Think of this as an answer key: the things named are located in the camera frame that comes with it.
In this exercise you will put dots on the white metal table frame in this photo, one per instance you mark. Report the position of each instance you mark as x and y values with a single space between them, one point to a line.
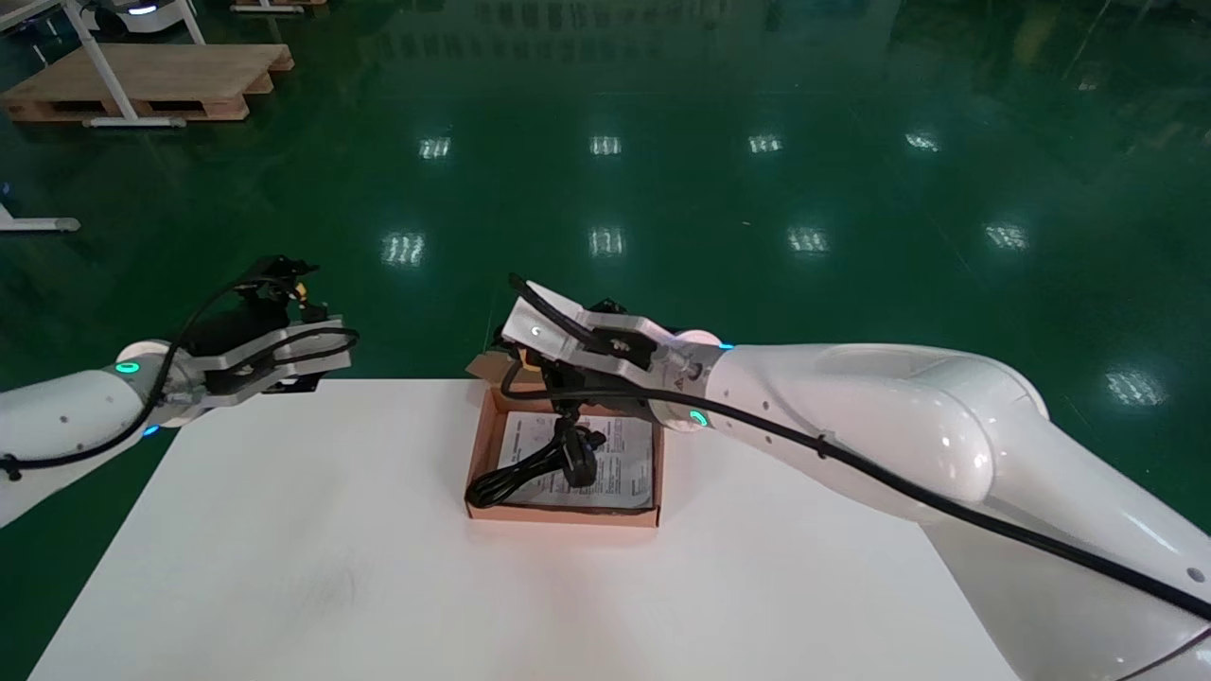
104 76

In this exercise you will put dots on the small wooden pallet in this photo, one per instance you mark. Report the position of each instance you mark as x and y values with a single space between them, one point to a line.
274 4

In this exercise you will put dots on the brown cardboard box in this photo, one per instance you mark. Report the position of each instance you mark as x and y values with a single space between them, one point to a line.
568 516

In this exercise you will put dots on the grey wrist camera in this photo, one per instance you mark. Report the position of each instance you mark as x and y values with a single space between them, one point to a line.
317 345
539 326

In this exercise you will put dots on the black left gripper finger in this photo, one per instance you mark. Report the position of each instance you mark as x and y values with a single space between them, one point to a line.
295 385
279 282

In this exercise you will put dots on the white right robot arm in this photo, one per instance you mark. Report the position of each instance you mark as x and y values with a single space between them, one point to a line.
899 416

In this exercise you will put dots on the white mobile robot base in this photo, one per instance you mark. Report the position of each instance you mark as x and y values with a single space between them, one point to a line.
142 11

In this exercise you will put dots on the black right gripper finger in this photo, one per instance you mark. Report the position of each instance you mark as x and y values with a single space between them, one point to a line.
567 418

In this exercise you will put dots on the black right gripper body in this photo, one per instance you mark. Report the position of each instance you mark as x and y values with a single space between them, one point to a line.
605 390

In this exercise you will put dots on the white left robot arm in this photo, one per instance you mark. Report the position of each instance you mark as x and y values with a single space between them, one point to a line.
66 407

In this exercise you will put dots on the large wooden pallet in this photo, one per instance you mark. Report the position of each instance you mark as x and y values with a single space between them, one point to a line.
161 76

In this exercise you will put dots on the white printed instruction sheet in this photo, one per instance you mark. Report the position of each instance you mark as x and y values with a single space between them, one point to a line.
624 463

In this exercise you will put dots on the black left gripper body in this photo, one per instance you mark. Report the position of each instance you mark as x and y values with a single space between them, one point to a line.
236 326

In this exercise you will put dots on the white metal table foot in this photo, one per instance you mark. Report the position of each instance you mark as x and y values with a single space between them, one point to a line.
38 224

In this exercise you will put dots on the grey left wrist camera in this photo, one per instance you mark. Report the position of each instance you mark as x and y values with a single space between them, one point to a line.
317 345

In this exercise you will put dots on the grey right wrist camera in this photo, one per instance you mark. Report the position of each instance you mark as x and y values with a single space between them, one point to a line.
539 326

